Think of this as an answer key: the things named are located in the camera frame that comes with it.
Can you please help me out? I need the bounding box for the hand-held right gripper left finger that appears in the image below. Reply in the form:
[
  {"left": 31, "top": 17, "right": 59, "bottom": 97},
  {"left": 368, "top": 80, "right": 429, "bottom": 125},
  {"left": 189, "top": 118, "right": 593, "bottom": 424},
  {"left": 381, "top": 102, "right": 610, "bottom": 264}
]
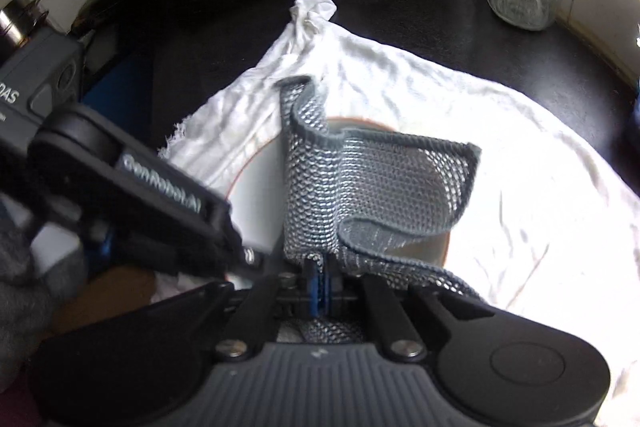
[{"left": 210, "top": 256, "right": 324, "bottom": 359}]

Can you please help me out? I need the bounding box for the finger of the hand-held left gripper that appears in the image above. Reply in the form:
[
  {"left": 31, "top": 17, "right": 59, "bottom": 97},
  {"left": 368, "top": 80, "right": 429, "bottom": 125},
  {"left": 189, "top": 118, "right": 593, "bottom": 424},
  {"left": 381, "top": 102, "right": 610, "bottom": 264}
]
[{"left": 107, "top": 142, "right": 268, "bottom": 283}]

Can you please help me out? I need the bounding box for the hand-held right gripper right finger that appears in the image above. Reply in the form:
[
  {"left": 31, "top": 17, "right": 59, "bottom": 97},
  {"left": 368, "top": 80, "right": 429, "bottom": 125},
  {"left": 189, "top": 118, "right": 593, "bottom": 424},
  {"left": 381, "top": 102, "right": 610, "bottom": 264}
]
[{"left": 324, "top": 256, "right": 493, "bottom": 359}]

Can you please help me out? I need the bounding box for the grey mesh dishcloth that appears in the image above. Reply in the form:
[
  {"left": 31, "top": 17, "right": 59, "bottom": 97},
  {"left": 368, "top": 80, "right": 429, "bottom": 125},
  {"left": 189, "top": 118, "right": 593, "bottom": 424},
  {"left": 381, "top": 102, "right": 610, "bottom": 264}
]
[{"left": 275, "top": 76, "right": 483, "bottom": 344}]

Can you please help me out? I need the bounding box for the metal pot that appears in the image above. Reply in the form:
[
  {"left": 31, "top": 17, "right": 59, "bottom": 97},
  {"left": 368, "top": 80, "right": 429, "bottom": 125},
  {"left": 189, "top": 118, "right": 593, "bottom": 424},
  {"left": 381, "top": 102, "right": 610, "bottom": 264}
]
[{"left": 0, "top": 0, "right": 49, "bottom": 54}]

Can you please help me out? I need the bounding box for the white cloth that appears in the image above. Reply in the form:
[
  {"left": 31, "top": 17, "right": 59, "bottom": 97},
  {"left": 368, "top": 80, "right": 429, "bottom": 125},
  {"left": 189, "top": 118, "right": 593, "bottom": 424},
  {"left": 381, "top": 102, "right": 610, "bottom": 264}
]
[{"left": 157, "top": 0, "right": 640, "bottom": 427}]

